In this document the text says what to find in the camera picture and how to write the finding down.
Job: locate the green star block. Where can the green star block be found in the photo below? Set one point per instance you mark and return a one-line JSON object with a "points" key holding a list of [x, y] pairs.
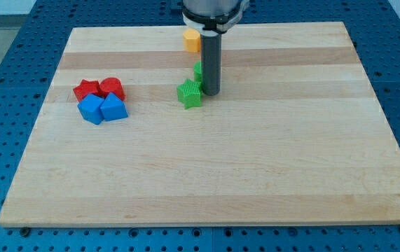
{"points": [[189, 93]]}

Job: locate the green round block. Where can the green round block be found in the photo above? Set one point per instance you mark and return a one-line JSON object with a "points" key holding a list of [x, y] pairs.
{"points": [[197, 71]]}

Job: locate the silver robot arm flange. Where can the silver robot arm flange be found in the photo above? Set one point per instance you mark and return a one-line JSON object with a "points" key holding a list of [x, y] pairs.
{"points": [[213, 17]]}

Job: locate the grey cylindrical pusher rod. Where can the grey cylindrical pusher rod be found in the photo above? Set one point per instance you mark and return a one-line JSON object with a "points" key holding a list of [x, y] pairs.
{"points": [[211, 64]]}

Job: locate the blue triangular block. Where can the blue triangular block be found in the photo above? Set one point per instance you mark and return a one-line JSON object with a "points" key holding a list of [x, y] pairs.
{"points": [[113, 108]]}

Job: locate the yellow hexagon block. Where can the yellow hexagon block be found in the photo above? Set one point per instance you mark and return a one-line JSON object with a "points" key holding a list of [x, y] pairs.
{"points": [[191, 40]]}

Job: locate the red cylinder block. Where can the red cylinder block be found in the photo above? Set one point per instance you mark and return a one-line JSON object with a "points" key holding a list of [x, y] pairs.
{"points": [[112, 85]]}

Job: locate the wooden board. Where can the wooden board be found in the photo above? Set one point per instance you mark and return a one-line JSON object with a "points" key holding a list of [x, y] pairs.
{"points": [[296, 136]]}

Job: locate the blue cube block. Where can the blue cube block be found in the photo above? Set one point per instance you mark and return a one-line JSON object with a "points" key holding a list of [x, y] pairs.
{"points": [[90, 108]]}

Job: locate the red star block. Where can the red star block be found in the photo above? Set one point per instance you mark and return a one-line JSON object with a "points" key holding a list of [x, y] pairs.
{"points": [[85, 88]]}

